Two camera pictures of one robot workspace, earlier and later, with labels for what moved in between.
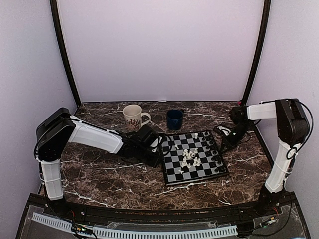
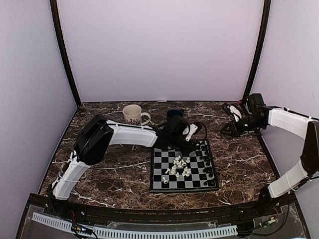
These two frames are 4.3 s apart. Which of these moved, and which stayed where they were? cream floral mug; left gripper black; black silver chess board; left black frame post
Moved: left gripper black; black silver chess board
Stayed: cream floral mug; left black frame post
